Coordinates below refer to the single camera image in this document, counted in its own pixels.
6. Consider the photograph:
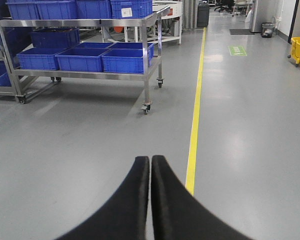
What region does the yellow floor tape line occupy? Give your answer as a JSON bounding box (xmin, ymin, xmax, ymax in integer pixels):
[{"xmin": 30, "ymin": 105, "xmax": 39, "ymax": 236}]
[{"xmin": 185, "ymin": 27, "xmax": 207, "ymax": 196}]

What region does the black trash bin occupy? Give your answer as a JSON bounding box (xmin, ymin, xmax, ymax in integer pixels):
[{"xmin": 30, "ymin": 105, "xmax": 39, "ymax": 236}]
[{"xmin": 197, "ymin": 2, "xmax": 210, "ymax": 28}]

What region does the steel wheeled cart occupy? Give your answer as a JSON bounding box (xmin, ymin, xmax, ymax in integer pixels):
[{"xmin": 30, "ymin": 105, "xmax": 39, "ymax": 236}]
[{"xmin": 0, "ymin": 5, "xmax": 170, "ymax": 114}]

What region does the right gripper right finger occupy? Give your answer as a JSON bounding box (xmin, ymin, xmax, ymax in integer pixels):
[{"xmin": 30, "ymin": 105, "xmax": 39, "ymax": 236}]
[{"xmin": 151, "ymin": 155, "xmax": 248, "ymax": 240}]

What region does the green floor sign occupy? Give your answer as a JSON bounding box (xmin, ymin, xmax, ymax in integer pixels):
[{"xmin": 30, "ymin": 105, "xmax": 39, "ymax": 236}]
[{"xmin": 228, "ymin": 46, "xmax": 247, "ymax": 57}]

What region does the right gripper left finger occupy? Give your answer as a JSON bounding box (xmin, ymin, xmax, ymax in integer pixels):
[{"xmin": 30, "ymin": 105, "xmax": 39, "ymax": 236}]
[{"xmin": 58, "ymin": 156, "xmax": 150, "ymax": 240}]

